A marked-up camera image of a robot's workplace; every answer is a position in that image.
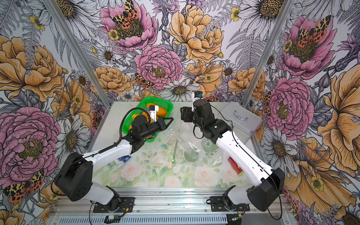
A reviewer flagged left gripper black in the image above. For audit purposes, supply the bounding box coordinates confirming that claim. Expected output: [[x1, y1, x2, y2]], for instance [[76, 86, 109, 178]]
[[141, 117, 174, 138]]

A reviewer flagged clear zip-top bag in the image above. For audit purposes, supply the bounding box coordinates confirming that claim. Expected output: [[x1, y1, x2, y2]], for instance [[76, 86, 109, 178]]
[[161, 124, 223, 168]]

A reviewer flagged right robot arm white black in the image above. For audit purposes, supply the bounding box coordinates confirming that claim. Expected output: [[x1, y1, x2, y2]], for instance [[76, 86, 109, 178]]
[[180, 98, 285, 212]]

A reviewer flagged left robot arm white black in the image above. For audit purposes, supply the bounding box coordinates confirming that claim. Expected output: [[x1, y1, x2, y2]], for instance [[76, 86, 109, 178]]
[[54, 115, 173, 212]]

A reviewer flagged orange mango top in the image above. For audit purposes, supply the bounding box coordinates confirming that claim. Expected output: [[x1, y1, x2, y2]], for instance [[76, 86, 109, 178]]
[[146, 103, 168, 117]]

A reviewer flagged green plastic basket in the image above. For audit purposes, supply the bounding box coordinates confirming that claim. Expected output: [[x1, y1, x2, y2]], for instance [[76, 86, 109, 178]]
[[121, 97, 173, 135]]

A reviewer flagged silver metal case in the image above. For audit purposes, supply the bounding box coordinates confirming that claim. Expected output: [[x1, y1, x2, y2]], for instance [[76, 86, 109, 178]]
[[220, 102, 262, 144]]

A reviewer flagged blue white small packet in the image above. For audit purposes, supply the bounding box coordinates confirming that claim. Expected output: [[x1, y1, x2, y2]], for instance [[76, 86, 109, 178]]
[[115, 155, 131, 169]]

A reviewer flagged red small packet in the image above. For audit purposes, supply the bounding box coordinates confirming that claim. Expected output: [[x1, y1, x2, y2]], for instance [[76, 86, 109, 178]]
[[228, 157, 243, 174]]

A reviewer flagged small green circuit board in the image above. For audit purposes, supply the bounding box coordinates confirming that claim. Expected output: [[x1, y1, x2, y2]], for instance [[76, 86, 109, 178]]
[[104, 215, 122, 224]]

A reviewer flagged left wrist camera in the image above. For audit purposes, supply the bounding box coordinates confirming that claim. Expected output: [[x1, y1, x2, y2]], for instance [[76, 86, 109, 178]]
[[149, 105, 158, 122]]

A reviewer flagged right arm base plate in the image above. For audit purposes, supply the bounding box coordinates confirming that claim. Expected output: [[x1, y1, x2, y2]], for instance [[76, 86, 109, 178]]
[[206, 196, 250, 213]]

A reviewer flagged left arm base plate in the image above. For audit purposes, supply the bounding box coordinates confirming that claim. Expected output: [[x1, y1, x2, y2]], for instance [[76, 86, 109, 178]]
[[93, 197, 135, 213]]

